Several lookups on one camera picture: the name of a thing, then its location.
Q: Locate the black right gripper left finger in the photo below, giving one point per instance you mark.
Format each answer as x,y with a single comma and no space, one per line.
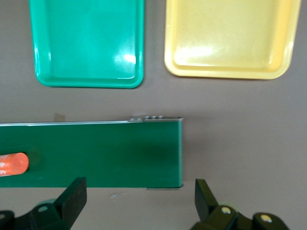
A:
73,201

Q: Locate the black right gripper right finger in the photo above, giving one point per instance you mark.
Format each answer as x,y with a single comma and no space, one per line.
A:
204,201

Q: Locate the orange cylinder with white print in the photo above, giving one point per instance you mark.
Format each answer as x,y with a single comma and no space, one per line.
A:
14,165

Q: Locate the green conveyor belt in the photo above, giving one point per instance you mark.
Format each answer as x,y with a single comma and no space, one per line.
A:
96,155

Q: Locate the brown tape piece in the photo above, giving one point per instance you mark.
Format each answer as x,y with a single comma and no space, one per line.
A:
59,117

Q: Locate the green plastic tray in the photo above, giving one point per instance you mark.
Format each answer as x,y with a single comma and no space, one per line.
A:
88,43

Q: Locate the yellow plastic tray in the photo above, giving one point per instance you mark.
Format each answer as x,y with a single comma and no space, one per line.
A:
230,36

